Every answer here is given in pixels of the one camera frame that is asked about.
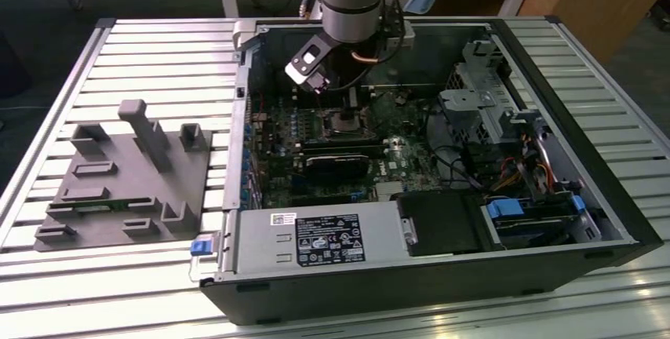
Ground CPU socket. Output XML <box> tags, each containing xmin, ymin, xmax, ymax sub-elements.
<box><xmin>322</xmin><ymin>109</ymin><xmax>371</xmax><ymax>140</ymax></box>

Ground black RAM stick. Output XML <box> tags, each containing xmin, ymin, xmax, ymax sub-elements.
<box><xmin>300</xmin><ymin>145</ymin><xmax>387</xmax><ymax>158</ymax></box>
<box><xmin>298</xmin><ymin>138</ymin><xmax>386</xmax><ymax>151</ymax></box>

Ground green motherboard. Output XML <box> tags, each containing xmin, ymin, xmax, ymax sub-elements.
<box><xmin>246</xmin><ymin>91</ymin><xmax>472</xmax><ymax>210</ymax></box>

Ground metal drive cage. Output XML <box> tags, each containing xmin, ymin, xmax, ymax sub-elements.
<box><xmin>436</xmin><ymin>38</ymin><xmax>551</xmax><ymax>148</ymax></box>

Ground black graphics card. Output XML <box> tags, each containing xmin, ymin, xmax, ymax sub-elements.
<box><xmin>302</xmin><ymin>152</ymin><xmax>374</xmax><ymax>183</ymax></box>

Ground silver chip heat sink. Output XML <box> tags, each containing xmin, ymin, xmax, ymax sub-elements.
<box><xmin>375</xmin><ymin>181</ymin><xmax>407</xmax><ymax>199</ymax></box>

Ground black drive bay box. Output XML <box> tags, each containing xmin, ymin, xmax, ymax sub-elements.
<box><xmin>395</xmin><ymin>192</ymin><xmax>492</xmax><ymax>257</ymax></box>

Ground hard disk in blue carrier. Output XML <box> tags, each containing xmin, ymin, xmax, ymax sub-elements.
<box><xmin>483</xmin><ymin>196</ymin><xmax>581</xmax><ymax>238</ymax></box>

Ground grey power supply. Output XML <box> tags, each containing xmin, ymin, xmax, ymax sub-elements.
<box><xmin>222</xmin><ymin>200</ymin><xmax>418</xmax><ymax>279</ymax></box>

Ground wooden cabinet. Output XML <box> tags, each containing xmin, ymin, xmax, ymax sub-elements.
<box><xmin>522</xmin><ymin>0</ymin><xmax>670</xmax><ymax>65</ymax></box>

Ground grey parts rack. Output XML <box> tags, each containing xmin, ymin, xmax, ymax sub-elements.
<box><xmin>32</xmin><ymin>98</ymin><xmax>216</xmax><ymax>253</ymax></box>

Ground blue case latch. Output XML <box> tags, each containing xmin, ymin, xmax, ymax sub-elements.
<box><xmin>191</xmin><ymin>239</ymin><xmax>216</xmax><ymax>257</ymax></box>

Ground black PC case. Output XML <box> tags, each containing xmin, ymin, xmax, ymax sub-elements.
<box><xmin>198</xmin><ymin>15</ymin><xmax>665</xmax><ymax>326</ymax></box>

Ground green RAM stick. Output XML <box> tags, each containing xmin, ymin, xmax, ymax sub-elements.
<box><xmin>72</xmin><ymin>201</ymin><xmax>132</xmax><ymax>213</ymax></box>

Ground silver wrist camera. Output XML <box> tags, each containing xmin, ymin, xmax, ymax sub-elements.
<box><xmin>284</xmin><ymin>34</ymin><xmax>336</xmax><ymax>93</ymax></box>

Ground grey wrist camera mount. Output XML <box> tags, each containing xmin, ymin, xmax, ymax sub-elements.
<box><xmin>390</xmin><ymin>20</ymin><xmax>419</xmax><ymax>49</ymax></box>

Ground orange yellow power wires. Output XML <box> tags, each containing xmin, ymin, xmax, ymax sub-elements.
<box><xmin>496</xmin><ymin>156</ymin><xmax>557</xmax><ymax>191</ymax></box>

